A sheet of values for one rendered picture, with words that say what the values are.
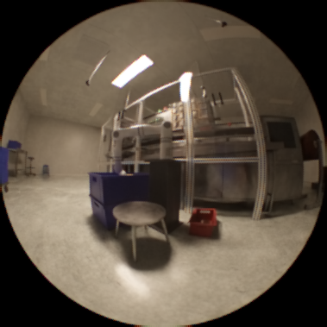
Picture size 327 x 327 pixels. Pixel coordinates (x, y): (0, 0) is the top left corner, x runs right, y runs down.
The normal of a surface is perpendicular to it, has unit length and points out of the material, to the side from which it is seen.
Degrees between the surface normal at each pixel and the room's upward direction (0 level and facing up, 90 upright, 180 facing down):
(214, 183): 90
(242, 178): 90
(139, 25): 180
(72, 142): 90
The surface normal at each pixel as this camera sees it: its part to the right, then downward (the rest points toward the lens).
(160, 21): -0.02, 1.00
